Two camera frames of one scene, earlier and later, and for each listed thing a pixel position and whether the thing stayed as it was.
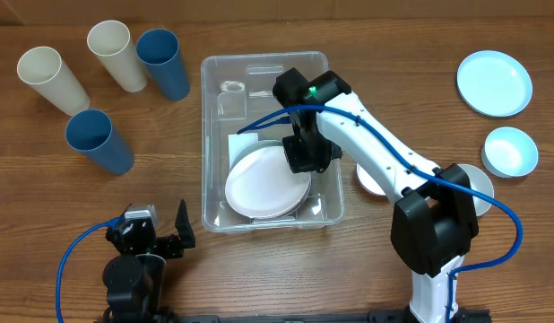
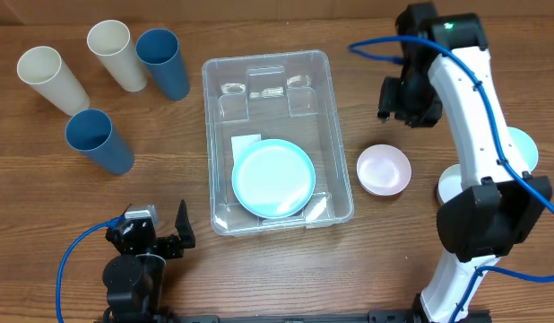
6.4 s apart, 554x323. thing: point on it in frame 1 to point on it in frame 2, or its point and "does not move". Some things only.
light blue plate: [494, 83] to [273, 178]
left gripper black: [171, 243] does not move
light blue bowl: [509, 152] does not move
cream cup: [112, 40] does not move
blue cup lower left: [91, 131] does not move
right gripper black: [302, 161] to [429, 115]
